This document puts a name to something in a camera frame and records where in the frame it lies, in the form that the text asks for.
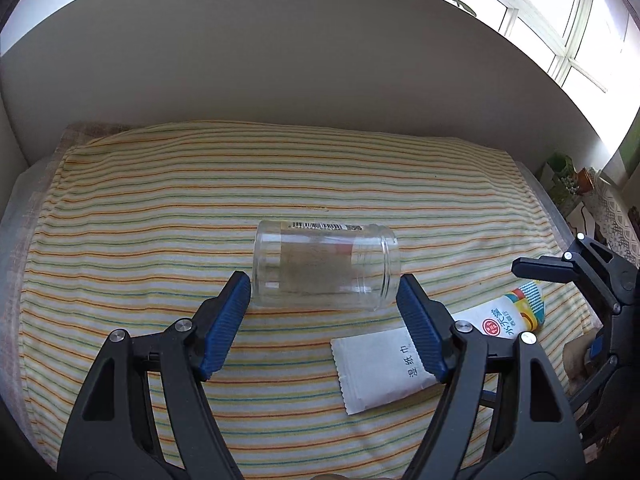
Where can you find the white headboard panel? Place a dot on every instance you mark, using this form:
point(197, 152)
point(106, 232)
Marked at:
point(300, 60)

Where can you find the green box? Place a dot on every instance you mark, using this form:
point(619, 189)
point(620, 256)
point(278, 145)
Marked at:
point(560, 180)

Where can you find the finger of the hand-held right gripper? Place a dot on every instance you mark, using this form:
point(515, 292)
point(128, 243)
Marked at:
point(550, 266)
point(596, 347)

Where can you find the grey patterned cloth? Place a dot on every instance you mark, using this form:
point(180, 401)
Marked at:
point(615, 220)

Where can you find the clear glass jar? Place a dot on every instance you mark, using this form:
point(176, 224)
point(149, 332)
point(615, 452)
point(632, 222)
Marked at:
point(320, 270)

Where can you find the white wet wipe packet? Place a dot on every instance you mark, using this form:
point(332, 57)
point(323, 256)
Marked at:
point(375, 370)

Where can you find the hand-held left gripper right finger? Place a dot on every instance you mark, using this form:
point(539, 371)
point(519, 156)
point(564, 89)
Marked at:
point(420, 325)

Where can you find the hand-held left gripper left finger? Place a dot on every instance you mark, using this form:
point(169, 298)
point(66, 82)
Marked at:
point(225, 320)

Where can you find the striped blanket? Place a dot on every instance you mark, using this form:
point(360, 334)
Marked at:
point(150, 210)

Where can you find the small orange pot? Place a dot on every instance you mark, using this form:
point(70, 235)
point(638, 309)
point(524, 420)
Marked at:
point(584, 180)

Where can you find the grey mattress sheet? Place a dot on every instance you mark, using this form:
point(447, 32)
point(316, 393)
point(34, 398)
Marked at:
point(20, 220)

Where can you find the white printed packet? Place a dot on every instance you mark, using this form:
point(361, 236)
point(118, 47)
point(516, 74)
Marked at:
point(500, 317)

